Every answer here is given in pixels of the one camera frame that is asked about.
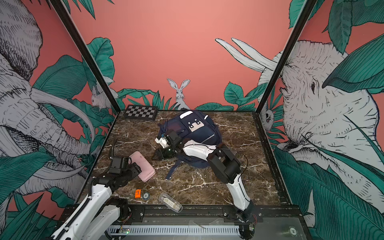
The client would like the white slotted cable duct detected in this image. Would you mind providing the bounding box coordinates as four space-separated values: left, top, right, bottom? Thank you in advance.
107 225 240 236

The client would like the clear plastic supply case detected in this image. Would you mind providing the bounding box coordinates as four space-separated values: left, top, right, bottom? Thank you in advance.
159 193 183 213

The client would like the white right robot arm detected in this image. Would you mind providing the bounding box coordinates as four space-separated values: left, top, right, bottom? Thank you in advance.
154 131 254 215

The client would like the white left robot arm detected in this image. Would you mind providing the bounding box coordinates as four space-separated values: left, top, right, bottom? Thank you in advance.
48 157 142 240

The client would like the black front mounting rail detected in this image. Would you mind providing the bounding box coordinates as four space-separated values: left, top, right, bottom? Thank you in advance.
121 204 303 225

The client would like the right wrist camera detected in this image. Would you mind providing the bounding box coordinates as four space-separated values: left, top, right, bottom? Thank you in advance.
155 137 170 149

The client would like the black white checkerboard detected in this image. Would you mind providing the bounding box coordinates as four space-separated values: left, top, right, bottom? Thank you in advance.
124 105 158 121

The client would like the orange pencil sharpener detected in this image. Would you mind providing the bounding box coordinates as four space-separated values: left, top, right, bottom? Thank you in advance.
135 189 142 199

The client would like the pink pencil case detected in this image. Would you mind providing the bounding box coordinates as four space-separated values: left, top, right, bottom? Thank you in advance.
129 151 156 183

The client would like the navy blue school backpack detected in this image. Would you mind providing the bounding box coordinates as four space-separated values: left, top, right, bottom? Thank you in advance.
155 109 223 181

